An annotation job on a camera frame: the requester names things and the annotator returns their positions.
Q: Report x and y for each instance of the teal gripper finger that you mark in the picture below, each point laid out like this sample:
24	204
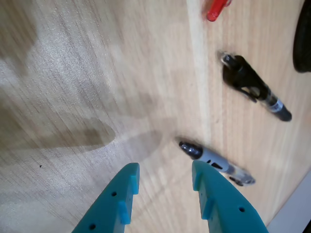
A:
226	208
109	208

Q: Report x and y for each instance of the grey grip pen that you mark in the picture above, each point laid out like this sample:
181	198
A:
211	157

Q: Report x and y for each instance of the black grip retractable pen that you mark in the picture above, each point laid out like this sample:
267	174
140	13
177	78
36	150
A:
243	72

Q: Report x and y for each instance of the red retractable pen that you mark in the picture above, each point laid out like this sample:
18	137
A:
215	11

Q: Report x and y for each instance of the black mesh pen holder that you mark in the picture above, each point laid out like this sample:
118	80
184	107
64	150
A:
303	48

